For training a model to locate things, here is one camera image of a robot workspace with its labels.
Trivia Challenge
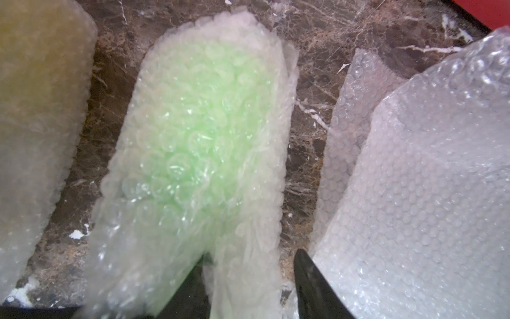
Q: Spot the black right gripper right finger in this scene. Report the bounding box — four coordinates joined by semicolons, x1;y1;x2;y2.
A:
294;249;355;319

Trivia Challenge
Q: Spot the green glass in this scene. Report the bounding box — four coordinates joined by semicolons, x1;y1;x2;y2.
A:
80;9;299;318

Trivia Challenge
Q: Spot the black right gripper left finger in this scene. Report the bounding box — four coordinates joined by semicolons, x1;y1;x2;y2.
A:
156;255;212;319

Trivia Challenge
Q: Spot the yellow glass in bubble wrap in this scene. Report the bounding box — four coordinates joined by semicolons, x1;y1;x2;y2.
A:
1;1;98;299

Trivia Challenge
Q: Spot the red polka dot toaster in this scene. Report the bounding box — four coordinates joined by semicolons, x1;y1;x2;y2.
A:
454;0;510;30

